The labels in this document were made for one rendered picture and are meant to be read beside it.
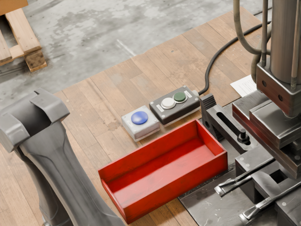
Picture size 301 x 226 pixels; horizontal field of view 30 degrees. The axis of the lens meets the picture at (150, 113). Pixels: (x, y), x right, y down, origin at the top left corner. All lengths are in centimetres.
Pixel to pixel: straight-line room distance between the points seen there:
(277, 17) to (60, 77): 219
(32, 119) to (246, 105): 39
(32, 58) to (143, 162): 177
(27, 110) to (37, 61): 213
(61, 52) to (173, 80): 168
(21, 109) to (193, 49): 76
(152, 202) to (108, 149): 21
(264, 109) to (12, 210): 60
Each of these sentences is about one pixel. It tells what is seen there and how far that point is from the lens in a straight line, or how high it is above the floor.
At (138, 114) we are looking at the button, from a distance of 131.
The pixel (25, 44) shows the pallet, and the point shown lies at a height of 14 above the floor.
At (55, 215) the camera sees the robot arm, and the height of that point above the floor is 108.
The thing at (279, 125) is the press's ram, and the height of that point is 118.
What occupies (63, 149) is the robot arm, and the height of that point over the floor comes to 130.
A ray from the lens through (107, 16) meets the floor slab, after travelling 323.
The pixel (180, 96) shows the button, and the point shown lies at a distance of 134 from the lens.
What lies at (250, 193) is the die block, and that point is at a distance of 117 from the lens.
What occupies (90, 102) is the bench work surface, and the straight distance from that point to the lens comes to 142.
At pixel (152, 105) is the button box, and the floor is 93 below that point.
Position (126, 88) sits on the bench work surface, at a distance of 144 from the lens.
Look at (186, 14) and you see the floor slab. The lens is 316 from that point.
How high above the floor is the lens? 188
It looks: 46 degrees down
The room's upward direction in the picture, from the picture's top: 10 degrees counter-clockwise
